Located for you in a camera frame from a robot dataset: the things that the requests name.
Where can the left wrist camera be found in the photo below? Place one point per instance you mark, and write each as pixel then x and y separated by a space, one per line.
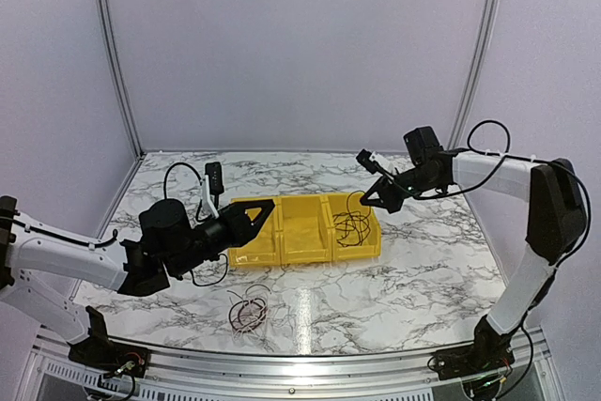
pixel 211 189

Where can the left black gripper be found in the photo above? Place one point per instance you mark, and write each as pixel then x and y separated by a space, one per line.
pixel 240 228

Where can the right aluminium frame post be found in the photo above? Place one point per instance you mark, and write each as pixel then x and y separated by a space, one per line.
pixel 484 33

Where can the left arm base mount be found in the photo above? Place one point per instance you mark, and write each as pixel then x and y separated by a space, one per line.
pixel 115 359

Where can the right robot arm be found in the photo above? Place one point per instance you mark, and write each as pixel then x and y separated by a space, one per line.
pixel 536 213

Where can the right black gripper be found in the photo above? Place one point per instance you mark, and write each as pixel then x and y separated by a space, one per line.
pixel 387 199

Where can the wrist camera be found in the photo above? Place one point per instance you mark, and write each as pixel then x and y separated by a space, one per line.
pixel 375 163
pixel 211 189

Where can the yellow bin right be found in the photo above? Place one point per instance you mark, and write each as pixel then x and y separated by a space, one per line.
pixel 356 232

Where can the left aluminium frame post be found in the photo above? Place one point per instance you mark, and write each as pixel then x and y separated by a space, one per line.
pixel 118 78

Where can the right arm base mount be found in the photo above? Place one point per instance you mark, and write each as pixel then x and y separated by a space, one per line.
pixel 474 365

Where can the yellow bin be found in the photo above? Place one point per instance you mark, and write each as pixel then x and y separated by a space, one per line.
pixel 265 249
pixel 305 229
pixel 356 232

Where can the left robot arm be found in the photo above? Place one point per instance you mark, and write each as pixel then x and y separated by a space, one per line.
pixel 169 247

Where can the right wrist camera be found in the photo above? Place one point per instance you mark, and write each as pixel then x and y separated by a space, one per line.
pixel 375 163

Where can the yellow bin left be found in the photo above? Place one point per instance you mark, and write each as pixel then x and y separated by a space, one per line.
pixel 265 249

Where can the aluminium frame post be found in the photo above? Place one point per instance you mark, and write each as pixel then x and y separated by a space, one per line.
pixel 118 78
pixel 484 33

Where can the yellow bin middle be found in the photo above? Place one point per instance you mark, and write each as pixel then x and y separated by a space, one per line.
pixel 305 229

